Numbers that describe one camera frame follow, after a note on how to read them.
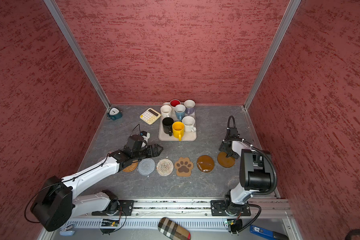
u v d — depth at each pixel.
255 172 0.47
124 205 0.75
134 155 0.67
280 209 0.76
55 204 0.40
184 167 0.88
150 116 1.12
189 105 1.12
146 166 0.87
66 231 0.65
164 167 0.87
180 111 1.06
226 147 0.71
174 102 1.14
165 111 1.07
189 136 1.02
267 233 0.65
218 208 0.74
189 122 1.03
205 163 0.90
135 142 0.64
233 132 0.79
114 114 1.10
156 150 0.76
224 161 0.90
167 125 1.01
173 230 0.66
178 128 1.00
